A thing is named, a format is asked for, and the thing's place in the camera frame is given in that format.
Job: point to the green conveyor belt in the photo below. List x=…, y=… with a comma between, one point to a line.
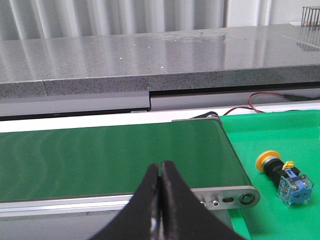
x=77, y=162

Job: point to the aluminium conveyor frame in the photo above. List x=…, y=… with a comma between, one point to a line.
x=214, y=198

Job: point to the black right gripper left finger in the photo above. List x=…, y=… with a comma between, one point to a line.
x=140, y=218

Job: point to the grey granite counter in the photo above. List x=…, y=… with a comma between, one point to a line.
x=236, y=57

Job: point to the white pleated curtain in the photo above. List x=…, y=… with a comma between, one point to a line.
x=42, y=19

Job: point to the bright green mat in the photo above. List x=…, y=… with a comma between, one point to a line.
x=296, y=136

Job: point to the metal wire rack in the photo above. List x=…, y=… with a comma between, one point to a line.
x=310, y=16

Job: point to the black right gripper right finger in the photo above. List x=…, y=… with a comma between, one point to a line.
x=183, y=216

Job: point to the yellow push button switch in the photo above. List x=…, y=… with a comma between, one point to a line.
x=293, y=186

